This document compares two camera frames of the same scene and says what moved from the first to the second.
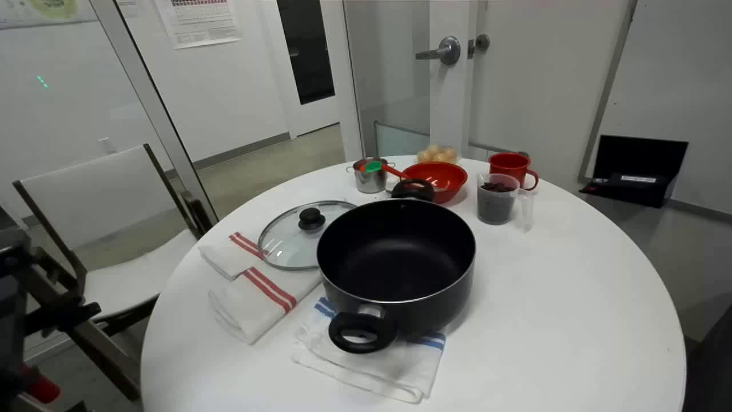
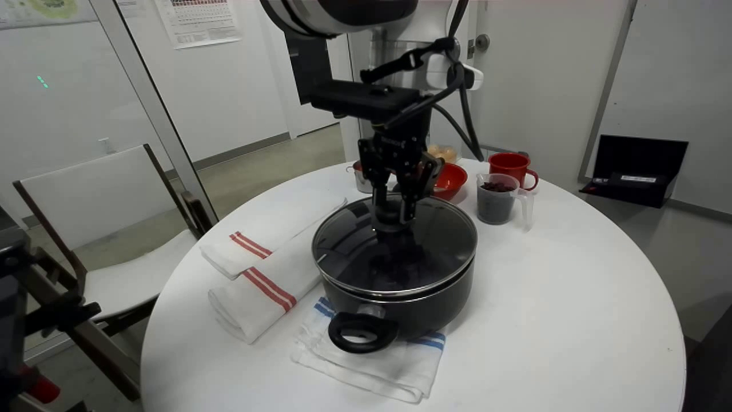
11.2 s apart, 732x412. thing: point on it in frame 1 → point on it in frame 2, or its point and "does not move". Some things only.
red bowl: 444,178 does not move
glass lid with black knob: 291,240 → 436,247
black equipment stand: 36,293 does not move
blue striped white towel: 402,368 does not move
